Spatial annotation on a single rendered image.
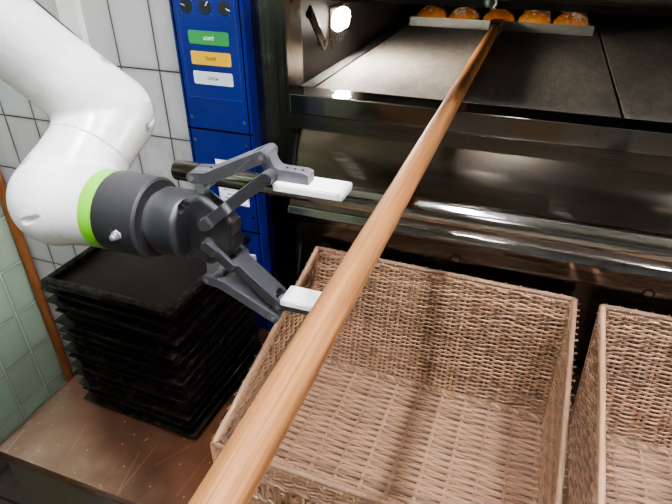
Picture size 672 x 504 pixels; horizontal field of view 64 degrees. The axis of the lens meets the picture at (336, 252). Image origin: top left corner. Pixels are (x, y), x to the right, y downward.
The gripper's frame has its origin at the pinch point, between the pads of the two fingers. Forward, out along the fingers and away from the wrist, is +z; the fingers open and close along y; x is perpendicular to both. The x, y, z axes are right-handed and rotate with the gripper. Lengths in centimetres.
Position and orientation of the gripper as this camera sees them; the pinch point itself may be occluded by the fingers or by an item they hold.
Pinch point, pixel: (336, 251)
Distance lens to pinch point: 53.5
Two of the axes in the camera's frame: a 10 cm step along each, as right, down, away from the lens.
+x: -3.4, 5.0, -8.0
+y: 0.0, 8.5, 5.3
